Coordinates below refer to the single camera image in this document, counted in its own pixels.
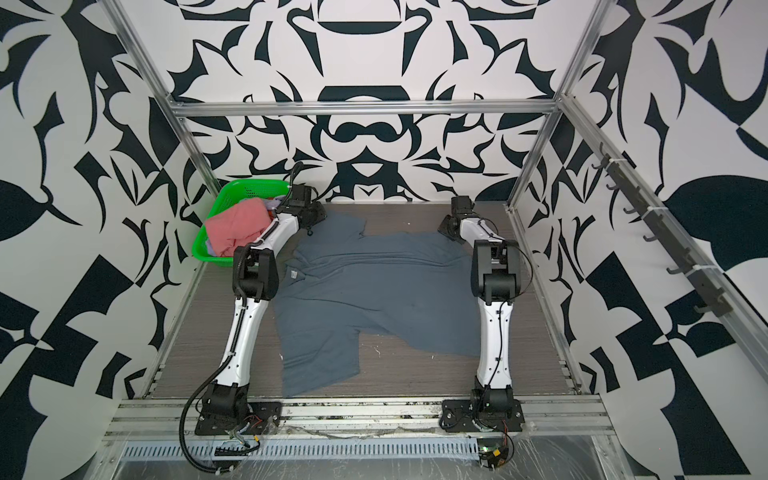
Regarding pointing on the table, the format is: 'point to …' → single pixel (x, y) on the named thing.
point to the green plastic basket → (230, 194)
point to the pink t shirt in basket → (241, 224)
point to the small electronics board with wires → (492, 452)
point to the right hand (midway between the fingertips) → (449, 224)
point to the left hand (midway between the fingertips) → (324, 205)
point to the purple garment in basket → (274, 203)
